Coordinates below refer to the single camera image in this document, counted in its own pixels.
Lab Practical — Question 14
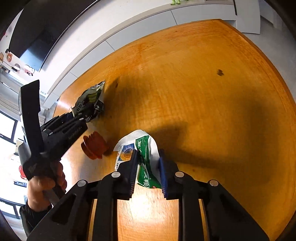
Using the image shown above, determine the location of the white green snack wrapper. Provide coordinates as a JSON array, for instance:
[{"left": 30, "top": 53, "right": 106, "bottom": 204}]
[{"left": 113, "top": 130, "right": 161, "bottom": 189}]

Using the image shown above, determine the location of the red plastic cap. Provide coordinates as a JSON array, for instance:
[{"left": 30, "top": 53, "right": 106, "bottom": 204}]
[{"left": 81, "top": 131, "right": 108, "bottom": 160}]

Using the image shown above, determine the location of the dark green snack bag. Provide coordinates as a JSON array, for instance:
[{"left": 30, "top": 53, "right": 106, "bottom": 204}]
[{"left": 71, "top": 81, "right": 105, "bottom": 123}]

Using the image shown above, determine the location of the person's left hand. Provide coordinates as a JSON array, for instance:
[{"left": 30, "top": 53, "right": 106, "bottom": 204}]
[{"left": 27, "top": 162, "right": 67, "bottom": 212}]

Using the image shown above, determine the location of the black television screen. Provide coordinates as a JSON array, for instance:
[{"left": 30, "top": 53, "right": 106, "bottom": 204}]
[{"left": 8, "top": 0, "right": 97, "bottom": 71}]

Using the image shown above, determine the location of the white low tv cabinet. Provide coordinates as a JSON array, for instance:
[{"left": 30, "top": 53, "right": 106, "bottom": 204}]
[{"left": 41, "top": 1, "right": 236, "bottom": 108}]

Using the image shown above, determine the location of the green toy dinosaur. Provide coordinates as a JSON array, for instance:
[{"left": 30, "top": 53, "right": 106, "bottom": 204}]
[{"left": 171, "top": 0, "right": 188, "bottom": 6}]

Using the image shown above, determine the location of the white tall cabinet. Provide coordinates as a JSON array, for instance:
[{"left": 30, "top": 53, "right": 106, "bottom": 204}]
[{"left": 234, "top": 0, "right": 260, "bottom": 34}]

